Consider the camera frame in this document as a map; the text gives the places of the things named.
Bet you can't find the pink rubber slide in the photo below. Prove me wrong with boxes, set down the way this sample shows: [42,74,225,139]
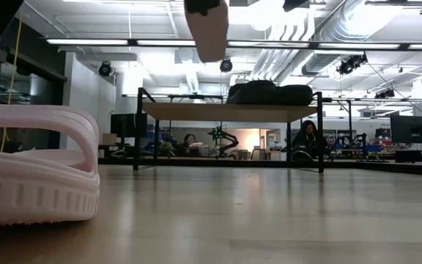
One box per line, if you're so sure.
[0,104,100,227]
[183,0,230,64]

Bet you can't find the black ceiling spotlight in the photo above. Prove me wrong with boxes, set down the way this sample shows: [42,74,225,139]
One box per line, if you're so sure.
[98,60,114,78]
[219,56,234,73]

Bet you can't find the black spotlight cluster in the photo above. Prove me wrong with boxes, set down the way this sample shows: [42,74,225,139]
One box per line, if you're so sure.
[336,53,369,76]

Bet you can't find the long ceiling light strip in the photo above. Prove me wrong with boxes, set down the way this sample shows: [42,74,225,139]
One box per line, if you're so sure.
[45,37,422,51]

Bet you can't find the person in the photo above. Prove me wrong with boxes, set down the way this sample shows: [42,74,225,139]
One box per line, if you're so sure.
[181,133,198,158]
[292,120,326,161]

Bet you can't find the potted green plant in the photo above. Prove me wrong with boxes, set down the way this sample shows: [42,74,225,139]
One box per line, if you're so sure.
[158,141,177,158]

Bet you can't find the cardboard box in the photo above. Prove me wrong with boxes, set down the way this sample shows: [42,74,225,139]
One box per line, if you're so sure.
[102,132,118,146]

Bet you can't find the large black monitor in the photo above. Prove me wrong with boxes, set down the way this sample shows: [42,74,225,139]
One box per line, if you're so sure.
[390,115,422,145]

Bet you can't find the silver ventilation duct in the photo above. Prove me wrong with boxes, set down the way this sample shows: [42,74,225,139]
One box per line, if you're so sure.
[300,0,422,78]

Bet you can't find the wooden shelf with black frame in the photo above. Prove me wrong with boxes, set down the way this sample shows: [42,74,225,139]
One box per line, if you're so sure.
[133,87,325,173]

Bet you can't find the black aluminium table frame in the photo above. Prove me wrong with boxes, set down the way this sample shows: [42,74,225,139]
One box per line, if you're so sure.
[97,156,422,177]

